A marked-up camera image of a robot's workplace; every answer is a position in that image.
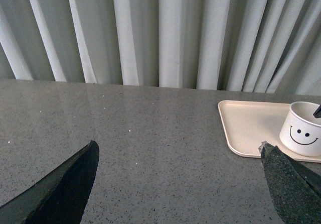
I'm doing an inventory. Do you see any white smiley mug black handle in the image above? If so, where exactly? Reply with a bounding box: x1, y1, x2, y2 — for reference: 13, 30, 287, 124
279, 101, 320, 157

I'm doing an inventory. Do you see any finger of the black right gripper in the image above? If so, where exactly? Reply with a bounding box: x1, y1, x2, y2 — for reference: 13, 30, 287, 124
313, 105, 321, 118

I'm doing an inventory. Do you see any grey pleated curtain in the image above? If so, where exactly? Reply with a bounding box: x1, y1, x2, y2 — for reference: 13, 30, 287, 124
1, 0, 320, 95

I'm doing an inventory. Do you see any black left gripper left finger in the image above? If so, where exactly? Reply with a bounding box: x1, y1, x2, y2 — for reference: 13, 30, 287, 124
1, 141, 99, 223

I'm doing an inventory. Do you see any beige rectangular plastic tray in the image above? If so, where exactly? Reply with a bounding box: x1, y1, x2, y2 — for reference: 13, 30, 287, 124
218, 100, 320, 163

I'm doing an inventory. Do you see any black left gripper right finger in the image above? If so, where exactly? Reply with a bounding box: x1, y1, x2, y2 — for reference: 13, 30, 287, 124
258, 141, 320, 223

